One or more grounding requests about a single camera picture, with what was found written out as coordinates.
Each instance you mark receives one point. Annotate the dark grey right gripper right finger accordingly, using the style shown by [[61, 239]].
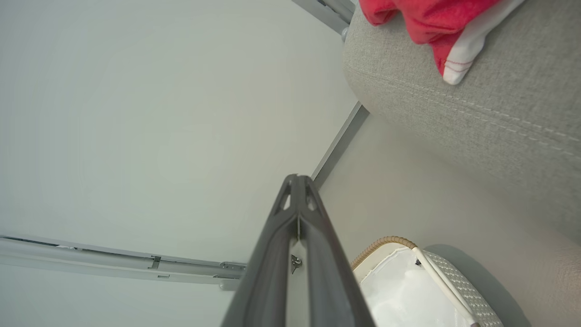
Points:
[[329, 281]]

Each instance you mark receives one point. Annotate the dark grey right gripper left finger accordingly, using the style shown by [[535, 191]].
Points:
[[265, 272]]

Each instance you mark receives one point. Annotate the red and white garment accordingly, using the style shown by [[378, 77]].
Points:
[[435, 22]]

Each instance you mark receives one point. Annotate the light grey fabric sofa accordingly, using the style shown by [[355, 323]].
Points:
[[490, 118]]

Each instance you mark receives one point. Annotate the white woven laundry basket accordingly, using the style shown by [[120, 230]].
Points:
[[408, 295]]

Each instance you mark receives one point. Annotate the grey round tube end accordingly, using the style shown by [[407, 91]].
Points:
[[345, 34]]

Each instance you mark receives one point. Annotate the small black metal bracket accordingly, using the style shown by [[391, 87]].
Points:
[[295, 262]]

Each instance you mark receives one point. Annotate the grey metal corner rail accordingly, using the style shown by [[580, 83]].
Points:
[[340, 141]]

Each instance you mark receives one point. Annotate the long grey metal wall rail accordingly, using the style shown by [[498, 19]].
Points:
[[91, 263]]

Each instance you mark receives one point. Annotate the grey metal double rail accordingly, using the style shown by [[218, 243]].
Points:
[[329, 9]]

